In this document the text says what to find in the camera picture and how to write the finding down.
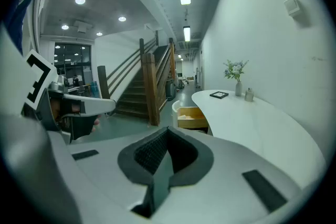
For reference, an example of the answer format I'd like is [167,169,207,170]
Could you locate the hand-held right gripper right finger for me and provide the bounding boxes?
[154,126,326,224]

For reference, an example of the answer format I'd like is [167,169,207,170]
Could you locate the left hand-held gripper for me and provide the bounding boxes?
[0,25,117,224]

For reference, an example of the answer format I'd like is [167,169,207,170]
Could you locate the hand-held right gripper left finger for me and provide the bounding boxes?
[68,126,170,224]

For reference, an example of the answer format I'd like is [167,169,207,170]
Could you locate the wooden drawer with white front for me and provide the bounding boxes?
[172,100,209,130]

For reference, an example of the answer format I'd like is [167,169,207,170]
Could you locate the person's left hand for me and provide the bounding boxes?
[90,115,103,133]

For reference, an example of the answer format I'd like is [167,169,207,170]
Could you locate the glass partition window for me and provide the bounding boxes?
[54,43,92,98]

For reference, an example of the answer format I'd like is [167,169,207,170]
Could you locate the brown wooden staircase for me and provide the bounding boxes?
[97,30,176,126]

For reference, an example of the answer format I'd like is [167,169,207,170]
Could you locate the dark grey floor cleaning machine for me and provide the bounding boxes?
[165,81,176,100]

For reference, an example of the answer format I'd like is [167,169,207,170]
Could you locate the white ceiling unit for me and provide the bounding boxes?
[73,20,93,34]

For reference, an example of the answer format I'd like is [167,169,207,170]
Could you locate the blue and white flower bouquet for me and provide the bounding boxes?
[223,59,249,82]

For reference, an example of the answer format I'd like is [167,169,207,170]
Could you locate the person's navy shirt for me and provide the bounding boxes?
[5,0,37,55]

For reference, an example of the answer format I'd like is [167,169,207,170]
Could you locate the left gripper grey camera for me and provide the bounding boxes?
[48,74,69,94]

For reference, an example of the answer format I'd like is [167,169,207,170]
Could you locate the black picture frame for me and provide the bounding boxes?
[209,91,229,100]

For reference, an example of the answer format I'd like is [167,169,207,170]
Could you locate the white wall junction box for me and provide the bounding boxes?
[283,0,301,18]

